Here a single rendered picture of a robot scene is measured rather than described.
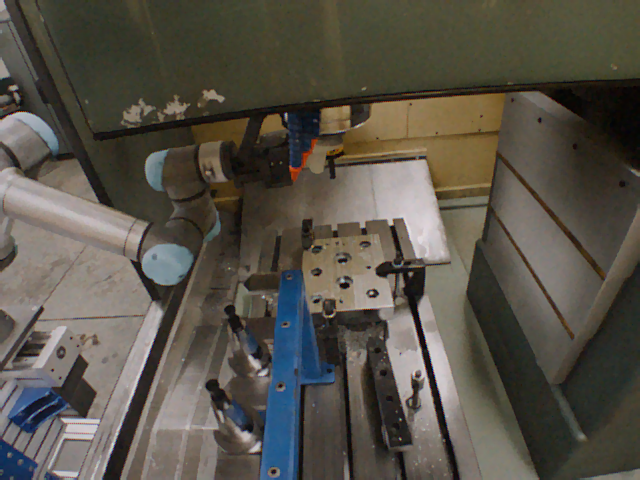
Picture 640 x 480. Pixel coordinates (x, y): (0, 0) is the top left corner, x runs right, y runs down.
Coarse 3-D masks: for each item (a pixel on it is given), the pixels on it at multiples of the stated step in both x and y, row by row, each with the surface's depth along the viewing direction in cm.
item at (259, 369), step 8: (264, 344) 55; (264, 352) 54; (232, 360) 53; (264, 360) 54; (232, 368) 52; (240, 368) 52; (248, 368) 52; (256, 368) 51; (264, 368) 52; (240, 376) 52; (248, 376) 51
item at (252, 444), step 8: (248, 408) 47; (256, 416) 46; (256, 424) 45; (216, 432) 44; (256, 432) 45; (216, 440) 44; (224, 440) 44; (248, 440) 43; (256, 440) 43; (224, 448) 43; (232, 448) 43; (240, 448) 43; (248, 448) 43; (256, 448) 44
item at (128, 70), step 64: (64, 0) 24; (128, 0) 24; (192, 0) 25; (256, 0) 25; (320, 0) 25; (384, 0) 25; (448, 0) 25; (512, 0) 24; (576, 0) 24; (64, 64) 27; (128, 64) 27; (192, 64) 27; (256, 64) 27; (320, 64) 27; (384, 64) 27; (448, 64) 27; (512, 64) 27; (576, 64) 27; (128, 128) 31
